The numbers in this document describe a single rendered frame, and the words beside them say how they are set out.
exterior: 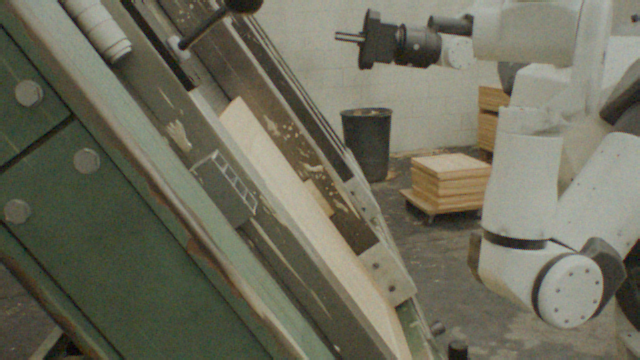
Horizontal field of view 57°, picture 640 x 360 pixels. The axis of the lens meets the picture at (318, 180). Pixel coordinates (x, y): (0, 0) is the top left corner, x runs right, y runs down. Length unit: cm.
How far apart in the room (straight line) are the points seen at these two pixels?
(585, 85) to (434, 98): 625
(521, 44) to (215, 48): 56
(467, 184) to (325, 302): 369
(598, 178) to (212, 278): 47
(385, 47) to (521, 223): 71
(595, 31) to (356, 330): 38
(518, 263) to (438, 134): 630
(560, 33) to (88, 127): 42
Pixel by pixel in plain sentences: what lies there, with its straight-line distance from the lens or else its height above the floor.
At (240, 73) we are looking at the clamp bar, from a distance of 101.
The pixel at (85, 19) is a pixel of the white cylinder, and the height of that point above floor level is 142.
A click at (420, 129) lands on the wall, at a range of 681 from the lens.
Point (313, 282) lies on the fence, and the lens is 63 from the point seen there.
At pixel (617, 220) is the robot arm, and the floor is 119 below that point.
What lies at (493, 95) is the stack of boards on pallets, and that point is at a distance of 604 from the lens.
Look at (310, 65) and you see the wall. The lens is 634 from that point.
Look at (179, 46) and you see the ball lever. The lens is 60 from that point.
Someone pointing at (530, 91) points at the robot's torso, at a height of 130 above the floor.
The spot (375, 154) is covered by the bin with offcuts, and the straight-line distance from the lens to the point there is 546.
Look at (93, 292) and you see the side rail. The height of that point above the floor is 126.
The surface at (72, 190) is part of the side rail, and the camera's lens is 37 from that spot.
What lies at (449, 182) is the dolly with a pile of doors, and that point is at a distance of 423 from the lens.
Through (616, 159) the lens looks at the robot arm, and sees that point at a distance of 71.
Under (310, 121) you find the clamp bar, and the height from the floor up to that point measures 118.
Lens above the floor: 140
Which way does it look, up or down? 14 degrees down
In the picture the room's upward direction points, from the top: 3 degrees counter-clockwise
